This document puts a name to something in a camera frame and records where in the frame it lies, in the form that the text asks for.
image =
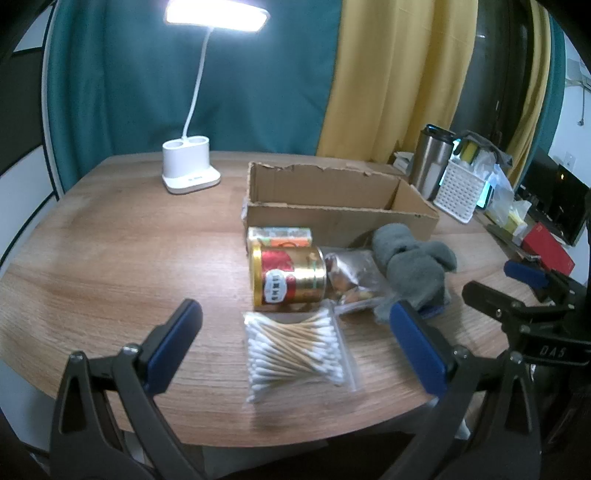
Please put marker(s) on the clear snack bag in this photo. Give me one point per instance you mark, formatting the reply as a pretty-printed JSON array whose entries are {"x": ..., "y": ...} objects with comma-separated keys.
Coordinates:
[{"x": 351, "y": 272}]

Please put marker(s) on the small orange green tissue packet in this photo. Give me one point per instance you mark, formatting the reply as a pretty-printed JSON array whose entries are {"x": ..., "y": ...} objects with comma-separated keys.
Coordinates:
[{"x": 281, "y": 237}]

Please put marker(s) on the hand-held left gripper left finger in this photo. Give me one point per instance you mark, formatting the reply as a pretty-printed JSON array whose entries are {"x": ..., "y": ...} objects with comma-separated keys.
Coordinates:
[{"x": 175, "y": 344}]

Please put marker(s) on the white perforated plastic basket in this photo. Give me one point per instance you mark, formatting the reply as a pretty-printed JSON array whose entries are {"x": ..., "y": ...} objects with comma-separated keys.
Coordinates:
[{"x": 459, "y": 189}]

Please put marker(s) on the white desk lamp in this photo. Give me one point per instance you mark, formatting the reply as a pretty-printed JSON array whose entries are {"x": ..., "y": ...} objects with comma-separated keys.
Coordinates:
[{"x": 189, "y": 173}]

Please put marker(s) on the bag of cotton swabs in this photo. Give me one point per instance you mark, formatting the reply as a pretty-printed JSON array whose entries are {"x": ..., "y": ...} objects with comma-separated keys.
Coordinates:
[{"x": 295, "y": 346}]

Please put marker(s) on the gold and red can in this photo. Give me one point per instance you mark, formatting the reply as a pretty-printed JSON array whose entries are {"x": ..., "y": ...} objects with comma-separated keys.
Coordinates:
[{"x": 300, "y": 272}]

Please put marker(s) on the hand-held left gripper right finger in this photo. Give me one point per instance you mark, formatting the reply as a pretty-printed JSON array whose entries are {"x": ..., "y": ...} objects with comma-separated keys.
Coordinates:
[{"x": 415, "y": 350}]

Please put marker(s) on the light grey knit gloves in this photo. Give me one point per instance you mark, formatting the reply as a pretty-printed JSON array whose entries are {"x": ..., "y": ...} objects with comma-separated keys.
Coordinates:
[{"x": 411, "y": 267}]

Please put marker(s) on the stainless steel tumbler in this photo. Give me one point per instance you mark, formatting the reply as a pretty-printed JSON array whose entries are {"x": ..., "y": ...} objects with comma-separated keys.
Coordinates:
[{"x": 429, "y": 161}]

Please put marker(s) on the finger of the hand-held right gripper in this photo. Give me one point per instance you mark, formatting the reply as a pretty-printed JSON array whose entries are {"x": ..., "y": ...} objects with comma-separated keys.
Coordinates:
[
  {"x": 524, "y": 273},
  {"x": 485, "y": 295}
]

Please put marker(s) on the small white box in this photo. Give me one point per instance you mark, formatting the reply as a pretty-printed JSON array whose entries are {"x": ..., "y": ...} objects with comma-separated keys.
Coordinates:
[{"x": 401, "y": 161}]

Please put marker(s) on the teal curtain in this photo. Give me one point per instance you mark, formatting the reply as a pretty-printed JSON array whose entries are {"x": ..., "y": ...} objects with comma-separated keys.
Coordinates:
[{"x": 115, "y": 92}]

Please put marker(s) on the yellow curtain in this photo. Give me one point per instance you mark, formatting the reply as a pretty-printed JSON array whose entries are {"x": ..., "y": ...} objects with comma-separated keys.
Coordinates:
[
  {"x": 531, "y": 92},
  {"x": 392, "y": 92}
]

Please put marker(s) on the black monitor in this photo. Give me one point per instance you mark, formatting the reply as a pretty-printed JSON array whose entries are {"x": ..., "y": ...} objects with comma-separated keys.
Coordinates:
[{"x": 570, "y": 198}]

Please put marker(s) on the yellow container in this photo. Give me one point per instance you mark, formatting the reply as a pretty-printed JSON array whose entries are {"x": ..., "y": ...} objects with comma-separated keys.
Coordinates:
[{"x": 471, "y": 151}]

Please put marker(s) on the cardboard box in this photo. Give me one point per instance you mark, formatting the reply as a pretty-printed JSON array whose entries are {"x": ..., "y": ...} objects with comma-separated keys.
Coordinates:
[{"x": 323, "y": 221}]

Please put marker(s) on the red box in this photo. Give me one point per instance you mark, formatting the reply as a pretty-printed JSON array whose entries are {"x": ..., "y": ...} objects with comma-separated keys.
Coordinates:
[{"x": 547, "y": 249}]

